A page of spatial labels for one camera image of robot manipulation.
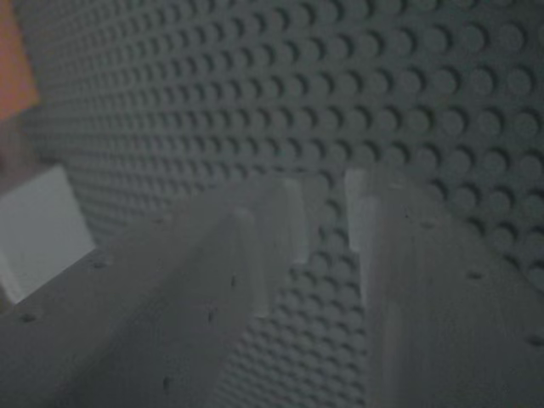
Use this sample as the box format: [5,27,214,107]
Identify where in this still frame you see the grey studded Lego baseplate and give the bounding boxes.
[12,0,544,408]

